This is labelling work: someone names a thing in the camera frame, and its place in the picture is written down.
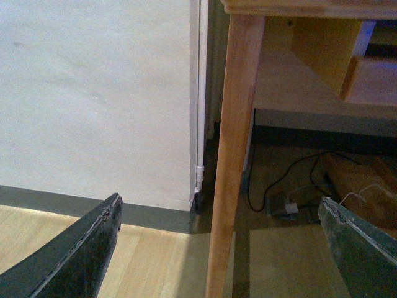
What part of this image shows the wooden desk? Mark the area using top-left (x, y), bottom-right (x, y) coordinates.
top-left (205, 1), bottom-right (396, 297)

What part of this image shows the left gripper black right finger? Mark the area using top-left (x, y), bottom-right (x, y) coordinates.
top-left (318, 197), bottom-right (396, 297)

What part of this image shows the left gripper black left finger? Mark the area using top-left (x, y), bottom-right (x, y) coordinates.
top-left (1, 193), bottom-right (123, 297)

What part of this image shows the white wall pipe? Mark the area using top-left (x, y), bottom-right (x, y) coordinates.
top-left (195, 1), bottom-right (209, 194)

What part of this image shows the white thin cable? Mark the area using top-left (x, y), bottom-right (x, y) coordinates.
top-left (339, 183), bottom-right (385, 205)

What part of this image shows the white charger plug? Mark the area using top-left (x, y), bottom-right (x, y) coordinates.
top-left (285, 202), bottom-right (299, 215)

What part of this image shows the black cable on floor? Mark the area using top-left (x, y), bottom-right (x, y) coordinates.
top-left (246, 150), bottom-right (362, 213)

